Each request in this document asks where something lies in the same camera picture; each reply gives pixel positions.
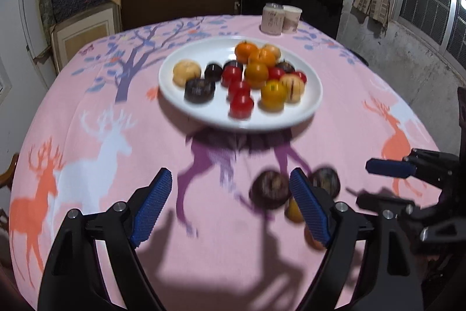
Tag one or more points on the pale orange tomato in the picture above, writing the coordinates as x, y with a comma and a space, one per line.
186, 72

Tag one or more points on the orange yellow tomato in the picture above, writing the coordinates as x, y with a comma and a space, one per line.
256, 75

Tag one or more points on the orange mandarin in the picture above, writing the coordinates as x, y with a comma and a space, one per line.
244, 49
262, 57

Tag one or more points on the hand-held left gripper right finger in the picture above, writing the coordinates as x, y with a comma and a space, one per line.
309, 209

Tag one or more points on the small yellow tomato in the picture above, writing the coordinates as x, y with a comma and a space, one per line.
293, 210

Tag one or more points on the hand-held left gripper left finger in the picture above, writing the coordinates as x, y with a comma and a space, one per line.
153, 205

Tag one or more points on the brown cardboard sheet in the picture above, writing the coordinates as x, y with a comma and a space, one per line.
178, 1

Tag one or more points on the pink lidded jar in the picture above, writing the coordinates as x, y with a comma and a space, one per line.
272, 18

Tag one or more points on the dark purple round fruit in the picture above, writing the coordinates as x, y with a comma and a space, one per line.
199, 89
326, 181
269, 189

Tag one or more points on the framed picture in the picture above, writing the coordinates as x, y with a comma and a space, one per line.
83, 37

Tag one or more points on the small dark purple fruit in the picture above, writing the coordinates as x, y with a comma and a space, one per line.
233, 63
286, 66
213, 71

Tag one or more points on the pink deer print tablecloth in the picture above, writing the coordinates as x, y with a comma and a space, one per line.
109, 107

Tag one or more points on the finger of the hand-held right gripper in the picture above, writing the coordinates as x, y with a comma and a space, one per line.
389, 168
371, 201

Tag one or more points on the black chair back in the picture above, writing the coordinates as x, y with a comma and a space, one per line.
291, 1

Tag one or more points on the wooden chair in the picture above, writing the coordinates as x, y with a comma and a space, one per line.
8, 174

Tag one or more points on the white plate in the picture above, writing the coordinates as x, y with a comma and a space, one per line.
218, 114

